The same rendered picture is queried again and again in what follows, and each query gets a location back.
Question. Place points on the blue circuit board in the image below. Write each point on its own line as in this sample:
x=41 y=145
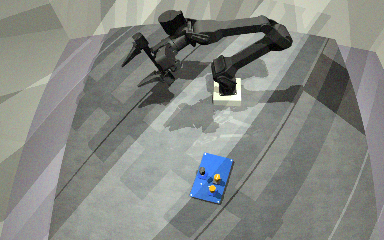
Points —
x=212 y=177

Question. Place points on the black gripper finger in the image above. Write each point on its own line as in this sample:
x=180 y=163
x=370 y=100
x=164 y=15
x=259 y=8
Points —
x=133 y=53
x=152 y=78

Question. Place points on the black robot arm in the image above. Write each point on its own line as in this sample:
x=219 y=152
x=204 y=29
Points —
x=206 y=32

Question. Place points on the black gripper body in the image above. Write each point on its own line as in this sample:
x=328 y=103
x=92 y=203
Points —
x=142 y=44

